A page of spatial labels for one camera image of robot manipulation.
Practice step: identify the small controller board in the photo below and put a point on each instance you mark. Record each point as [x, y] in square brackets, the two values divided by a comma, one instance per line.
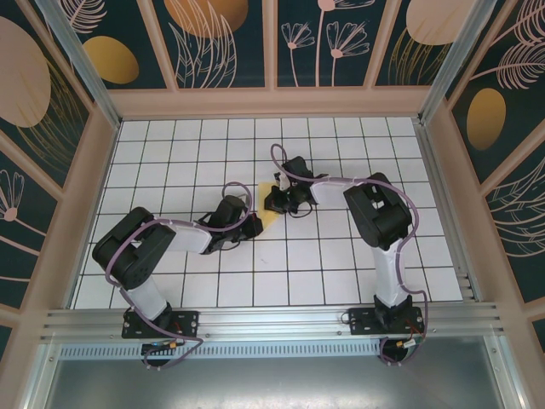
[408, 343]
[159, 345]

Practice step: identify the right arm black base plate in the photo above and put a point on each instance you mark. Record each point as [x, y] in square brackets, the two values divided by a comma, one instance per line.
[362, 321]

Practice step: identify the aluminium frame post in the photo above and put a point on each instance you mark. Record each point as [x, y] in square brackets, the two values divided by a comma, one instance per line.
[452, 64]
[87, 74]

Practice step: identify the long aluminium mounting rail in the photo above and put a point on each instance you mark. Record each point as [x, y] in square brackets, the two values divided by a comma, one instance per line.
[272, 321]

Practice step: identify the aluminium side rail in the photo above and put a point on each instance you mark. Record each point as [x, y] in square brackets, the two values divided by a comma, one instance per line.
[447, 213]

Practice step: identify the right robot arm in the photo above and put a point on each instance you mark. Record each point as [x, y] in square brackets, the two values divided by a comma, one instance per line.
[389, 277]

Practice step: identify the grey metal panel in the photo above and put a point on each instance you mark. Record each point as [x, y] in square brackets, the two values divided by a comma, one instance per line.
[272, 383]

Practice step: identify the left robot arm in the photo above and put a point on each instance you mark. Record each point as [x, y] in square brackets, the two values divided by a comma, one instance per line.
[189, 238]

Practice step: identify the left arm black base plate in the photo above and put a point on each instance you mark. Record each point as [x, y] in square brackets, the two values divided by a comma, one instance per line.
[187, 321]

